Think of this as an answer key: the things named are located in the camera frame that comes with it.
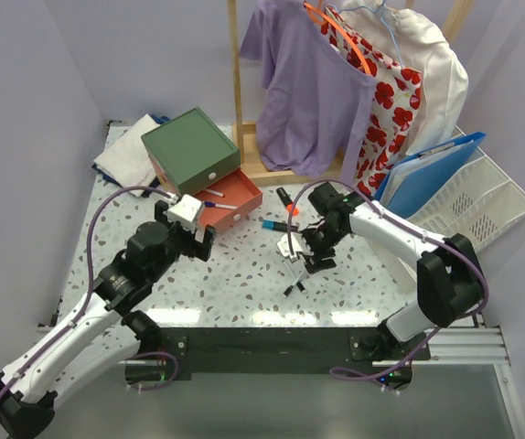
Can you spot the orange clothes hanger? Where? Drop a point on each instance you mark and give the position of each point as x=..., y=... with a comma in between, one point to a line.
x=325, y=22

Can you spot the orange highlighter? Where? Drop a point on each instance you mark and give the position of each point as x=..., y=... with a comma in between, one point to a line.
x=287, y=201

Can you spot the three-drawer desk organizer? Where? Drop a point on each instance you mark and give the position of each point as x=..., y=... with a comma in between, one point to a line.
x=191, y=153

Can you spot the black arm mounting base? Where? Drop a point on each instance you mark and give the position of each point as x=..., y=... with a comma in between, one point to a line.
x=276, y=350

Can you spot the folded white cloth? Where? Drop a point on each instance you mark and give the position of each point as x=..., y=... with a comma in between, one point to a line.
x=127, y=155

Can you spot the white file rack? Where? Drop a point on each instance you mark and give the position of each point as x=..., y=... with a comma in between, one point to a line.
x=480, y=200

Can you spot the black cap marker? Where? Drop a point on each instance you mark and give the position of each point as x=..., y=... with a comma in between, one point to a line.
x=304, y=275
x=296, y=280

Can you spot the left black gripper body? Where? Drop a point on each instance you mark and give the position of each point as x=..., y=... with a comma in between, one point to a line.
x=188, y=239

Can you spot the purple t-shirt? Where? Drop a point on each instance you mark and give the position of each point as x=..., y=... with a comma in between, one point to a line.
x=317, y=104

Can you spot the blue document folder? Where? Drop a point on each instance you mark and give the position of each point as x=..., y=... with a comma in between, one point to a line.
x=415, y=179

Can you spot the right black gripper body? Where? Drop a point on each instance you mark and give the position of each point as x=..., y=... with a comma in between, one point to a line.
x=323, y=240

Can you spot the blue highlighter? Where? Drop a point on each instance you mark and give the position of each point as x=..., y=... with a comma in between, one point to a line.
x=275, y=225

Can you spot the light blue clothes hanger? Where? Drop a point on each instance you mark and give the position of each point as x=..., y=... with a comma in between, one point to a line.
x=380, y=14

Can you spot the red floral dress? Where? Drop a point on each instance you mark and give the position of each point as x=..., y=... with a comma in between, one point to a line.
x=394, y=108

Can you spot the cream white shirt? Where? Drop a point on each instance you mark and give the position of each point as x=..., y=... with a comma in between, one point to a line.
x=424, y=48

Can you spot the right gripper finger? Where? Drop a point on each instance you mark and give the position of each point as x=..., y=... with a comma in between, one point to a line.
x=326, y=264
x=311, y=264

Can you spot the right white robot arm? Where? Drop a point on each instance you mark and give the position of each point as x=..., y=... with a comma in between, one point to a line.
x=449, y=280

